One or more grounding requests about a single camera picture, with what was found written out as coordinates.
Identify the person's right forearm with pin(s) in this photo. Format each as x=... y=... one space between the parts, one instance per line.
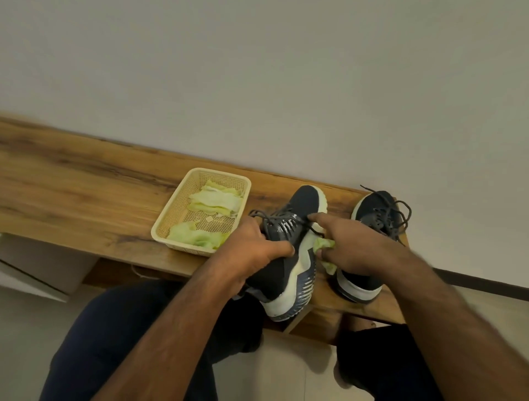
x=463 y=330

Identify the dark sneaker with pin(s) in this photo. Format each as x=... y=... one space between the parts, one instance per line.
x=372 y=206
x=306 y=198

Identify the grey shoelace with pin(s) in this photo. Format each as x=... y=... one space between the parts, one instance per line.
x=281 y=221
x=394 y=215

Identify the person's right hand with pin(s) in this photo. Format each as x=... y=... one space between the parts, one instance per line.
x=359 y=252

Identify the cream plastic mesh basket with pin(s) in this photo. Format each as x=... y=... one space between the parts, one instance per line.
x=173 y=219

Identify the person's left hand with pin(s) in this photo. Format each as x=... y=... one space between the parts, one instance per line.
x=248 y=252

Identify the dark baseboard strip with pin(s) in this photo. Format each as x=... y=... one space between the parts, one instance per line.
x=483 y=285

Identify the person's left forearm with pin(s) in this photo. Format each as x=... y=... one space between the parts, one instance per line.
x=165 y=343

